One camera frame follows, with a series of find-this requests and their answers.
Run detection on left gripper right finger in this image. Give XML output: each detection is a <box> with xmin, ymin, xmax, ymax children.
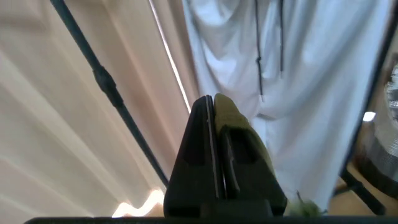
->
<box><xmin>217</xmin><ymin>125</ymin><xmax>289</xmax><ymax>217</ymax></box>

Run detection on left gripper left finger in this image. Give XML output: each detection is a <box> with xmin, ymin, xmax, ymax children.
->
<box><xmin>163</xmin><ymin>95</ymin><xmax>225</xmax><ymax>218</ymax></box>

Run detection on green printed garment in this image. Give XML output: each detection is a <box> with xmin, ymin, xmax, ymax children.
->
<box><xmin>213</xmin><ymin>93</ymin><xmax>324</xmax><ymax>218</ymax></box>

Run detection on pale grey shorts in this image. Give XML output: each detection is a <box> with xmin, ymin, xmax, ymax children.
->
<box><xmin>182</xmin><ymin>0</ymin><xmax>394</xmax><ymax>212</ymax></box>

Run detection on white laundry basket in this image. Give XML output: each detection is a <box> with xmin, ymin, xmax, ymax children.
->
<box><xmin>354</xmin><ymin>62</ymin><xmax>398</xmax><ymax>200</ymax></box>

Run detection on beige curtain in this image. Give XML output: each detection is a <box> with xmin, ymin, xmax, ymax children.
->
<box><xmin>0</xmin><ymin>0</ymin><xmax>200</xmax><ymax>218</ymax></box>

